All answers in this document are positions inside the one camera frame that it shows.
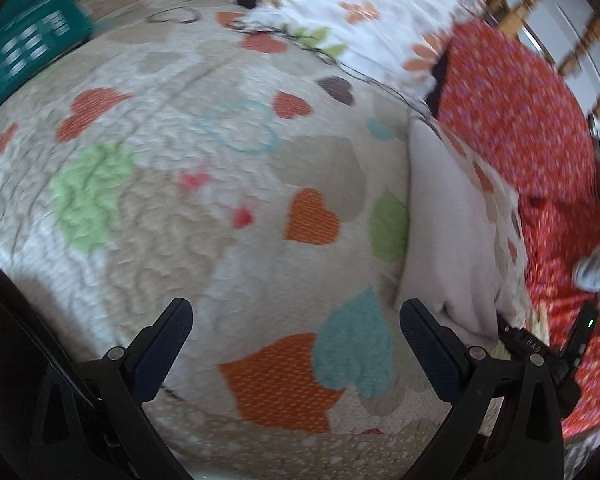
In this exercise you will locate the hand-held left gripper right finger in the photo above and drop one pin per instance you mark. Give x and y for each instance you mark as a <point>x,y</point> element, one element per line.
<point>432,355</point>

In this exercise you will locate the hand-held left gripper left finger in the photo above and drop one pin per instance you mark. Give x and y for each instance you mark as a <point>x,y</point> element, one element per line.
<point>155,360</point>

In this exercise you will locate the quilted heart-print bedspread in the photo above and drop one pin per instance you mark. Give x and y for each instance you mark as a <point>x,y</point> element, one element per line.
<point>180,170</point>

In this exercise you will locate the red floral cloth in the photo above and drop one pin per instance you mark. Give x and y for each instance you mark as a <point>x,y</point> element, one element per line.
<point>520,125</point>

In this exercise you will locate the teal cardboard box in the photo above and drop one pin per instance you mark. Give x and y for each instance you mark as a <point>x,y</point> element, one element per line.
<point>25,45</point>

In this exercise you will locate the wooden chair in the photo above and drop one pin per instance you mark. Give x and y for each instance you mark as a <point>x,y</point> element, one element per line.
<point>545,0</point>

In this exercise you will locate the white floral pillow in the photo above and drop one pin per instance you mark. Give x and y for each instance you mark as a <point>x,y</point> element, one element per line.
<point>380,0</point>

